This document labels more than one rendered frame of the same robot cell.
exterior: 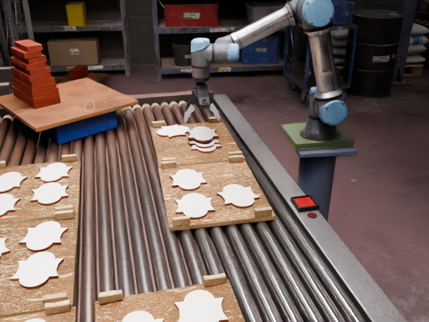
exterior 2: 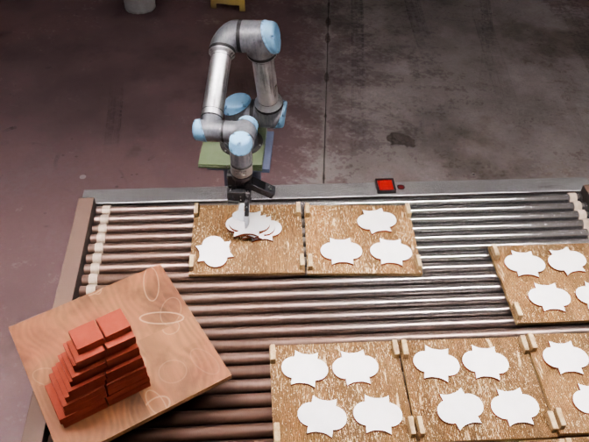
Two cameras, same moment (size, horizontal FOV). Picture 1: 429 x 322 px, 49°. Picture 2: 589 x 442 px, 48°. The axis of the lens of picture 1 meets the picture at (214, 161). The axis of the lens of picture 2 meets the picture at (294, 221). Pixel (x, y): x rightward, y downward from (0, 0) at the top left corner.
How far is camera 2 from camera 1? 2.44 m
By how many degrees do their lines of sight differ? 66
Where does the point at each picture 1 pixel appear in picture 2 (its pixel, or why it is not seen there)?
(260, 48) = not seen: outside the picture
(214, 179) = (342, 233)
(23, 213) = (391, 388)
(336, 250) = (446, 187)
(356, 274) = (472, 185)
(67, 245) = (449, 345)
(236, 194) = (376, 221)
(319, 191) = not seen: hidden behind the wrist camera
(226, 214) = (404, 234)
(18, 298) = (518, 373)
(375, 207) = (146, 180)
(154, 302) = (515, 288)
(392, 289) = not seen: hidden behind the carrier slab
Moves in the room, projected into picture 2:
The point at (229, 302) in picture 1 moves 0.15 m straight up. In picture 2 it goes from (512, 249) to (523, 220)
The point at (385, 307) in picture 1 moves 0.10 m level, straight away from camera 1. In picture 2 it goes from (503, 182) to (481, 173)
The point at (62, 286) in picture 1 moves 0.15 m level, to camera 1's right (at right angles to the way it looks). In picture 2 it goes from (503, 344) to (500, 308)
